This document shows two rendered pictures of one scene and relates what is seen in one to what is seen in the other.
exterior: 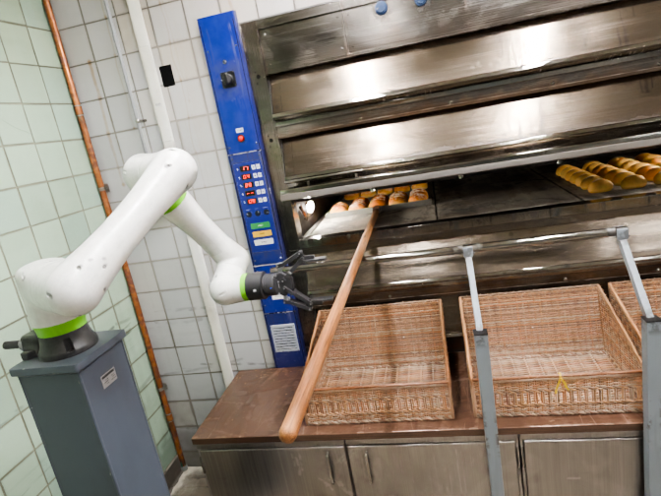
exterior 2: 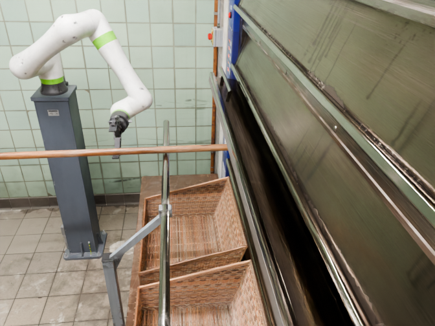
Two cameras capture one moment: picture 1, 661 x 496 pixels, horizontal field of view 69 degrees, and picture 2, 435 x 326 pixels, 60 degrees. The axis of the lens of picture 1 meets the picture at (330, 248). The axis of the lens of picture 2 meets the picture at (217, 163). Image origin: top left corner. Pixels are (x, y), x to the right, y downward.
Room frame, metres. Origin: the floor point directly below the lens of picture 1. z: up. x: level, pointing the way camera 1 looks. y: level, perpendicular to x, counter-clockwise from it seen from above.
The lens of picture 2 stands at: (1.40, -1.49, 1.98)
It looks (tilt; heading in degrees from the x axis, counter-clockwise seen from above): 31 degrees down; 69
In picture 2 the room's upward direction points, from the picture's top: 2 degrees clockwise
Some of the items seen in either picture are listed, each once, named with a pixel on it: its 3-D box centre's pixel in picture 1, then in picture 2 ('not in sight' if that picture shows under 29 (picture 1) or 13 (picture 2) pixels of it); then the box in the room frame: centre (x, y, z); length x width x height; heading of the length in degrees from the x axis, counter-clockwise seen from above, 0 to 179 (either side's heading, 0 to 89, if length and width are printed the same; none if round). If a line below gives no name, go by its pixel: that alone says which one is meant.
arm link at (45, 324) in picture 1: (53, 295); (46, 65); (1.22, 0.73, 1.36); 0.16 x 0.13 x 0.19; 48
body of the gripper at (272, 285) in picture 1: (279, 283); (117, 128); (1.51, 0.18, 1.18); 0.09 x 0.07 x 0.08; 78
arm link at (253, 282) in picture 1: (259, 284); (120, 121); (1.53, 0.26, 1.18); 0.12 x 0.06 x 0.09; 168
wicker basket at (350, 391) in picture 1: (378, 357); (189, 230); (1.78, -0.11, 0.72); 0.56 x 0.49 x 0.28; 77
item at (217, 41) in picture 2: not in sight; (217, 36); (2.21, 0.73, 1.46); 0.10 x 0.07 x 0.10; 77
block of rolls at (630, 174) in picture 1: (625, 170); not in sight; (2.20, -1.41, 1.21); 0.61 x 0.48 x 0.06; 167
